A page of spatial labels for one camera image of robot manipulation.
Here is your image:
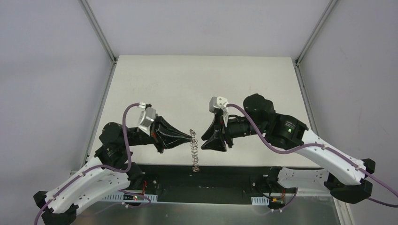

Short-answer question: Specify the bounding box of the white slotted cable duct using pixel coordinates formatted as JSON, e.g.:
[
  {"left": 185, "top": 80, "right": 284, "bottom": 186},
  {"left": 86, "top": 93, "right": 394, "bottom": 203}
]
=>
[
  {"left": 100, "top": 192, "right": 158, "bottom": 203},
  {"left": 251, "top": 196, "right": 269, "bottom": 206}
]

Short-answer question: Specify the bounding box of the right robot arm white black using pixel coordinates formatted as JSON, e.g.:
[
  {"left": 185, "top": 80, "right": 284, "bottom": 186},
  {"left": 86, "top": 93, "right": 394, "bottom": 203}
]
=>
[{"left": 202, "top": 94, "right": 375, "bottom": 204}]

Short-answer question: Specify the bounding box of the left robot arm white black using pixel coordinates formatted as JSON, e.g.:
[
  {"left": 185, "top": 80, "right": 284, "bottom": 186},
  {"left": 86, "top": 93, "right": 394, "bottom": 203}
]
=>
[{"left": 33, "top": 115, "right": 191, "bottom": 225}]

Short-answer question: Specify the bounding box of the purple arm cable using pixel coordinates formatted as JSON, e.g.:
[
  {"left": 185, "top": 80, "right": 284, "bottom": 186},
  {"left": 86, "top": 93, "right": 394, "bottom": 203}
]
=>
[
  {"left": 33, "top": 103, "right": 153, "bottom": 225},
  {"left": 227, "top": 103, "right": 398, "bottom": 209}
]

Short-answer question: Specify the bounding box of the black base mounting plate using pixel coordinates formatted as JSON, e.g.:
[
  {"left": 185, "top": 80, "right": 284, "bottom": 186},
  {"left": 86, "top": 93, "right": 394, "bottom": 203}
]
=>
[{"left": 81, "top": 164, "right": 330, "bottom": 206}]

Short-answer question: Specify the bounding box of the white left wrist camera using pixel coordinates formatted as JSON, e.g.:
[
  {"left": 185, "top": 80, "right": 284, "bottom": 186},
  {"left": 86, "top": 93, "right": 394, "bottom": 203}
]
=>
[{"left": 137, "top": 102, "right": 157, "bottom": 136}]

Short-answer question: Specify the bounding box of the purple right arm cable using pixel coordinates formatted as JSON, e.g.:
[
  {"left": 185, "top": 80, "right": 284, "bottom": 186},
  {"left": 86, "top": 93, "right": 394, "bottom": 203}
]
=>
[{"left": 227, "top": 103, "right": 398, "bottom": 209}]

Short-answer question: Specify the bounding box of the white slotted cable duct left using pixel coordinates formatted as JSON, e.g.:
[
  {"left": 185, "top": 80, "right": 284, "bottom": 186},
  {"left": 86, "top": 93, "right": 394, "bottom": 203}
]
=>
[{"left": 100, "top": 192, "right": 158, "bottom": 203}]

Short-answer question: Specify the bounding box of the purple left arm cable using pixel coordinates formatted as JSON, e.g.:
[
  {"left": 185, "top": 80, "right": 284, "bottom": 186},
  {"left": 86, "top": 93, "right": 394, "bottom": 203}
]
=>
[{"left": 33, "top": 103, "right": 153, "bottom": 225}]

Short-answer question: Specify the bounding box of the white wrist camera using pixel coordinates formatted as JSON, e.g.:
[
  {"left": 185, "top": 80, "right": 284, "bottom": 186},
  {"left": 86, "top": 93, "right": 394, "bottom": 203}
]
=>
[
  {"left": 137, "top": 102, "right": 157, "bottom": 136},
  {"left": 209, "top": 97, "right": 229, "bottom": 127}
]

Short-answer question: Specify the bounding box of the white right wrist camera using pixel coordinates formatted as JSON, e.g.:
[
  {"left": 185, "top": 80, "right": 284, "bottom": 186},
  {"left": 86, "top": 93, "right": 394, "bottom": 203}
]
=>
[{"left": 209, "top": 97, "right": 229, "bottom": 127}]

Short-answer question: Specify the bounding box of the white slotted cable duct right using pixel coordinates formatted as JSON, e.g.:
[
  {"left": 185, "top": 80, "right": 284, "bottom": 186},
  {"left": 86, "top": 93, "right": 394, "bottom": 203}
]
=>
[{"left": 251, "top": 196, "right": 269, "bottom": 206}]

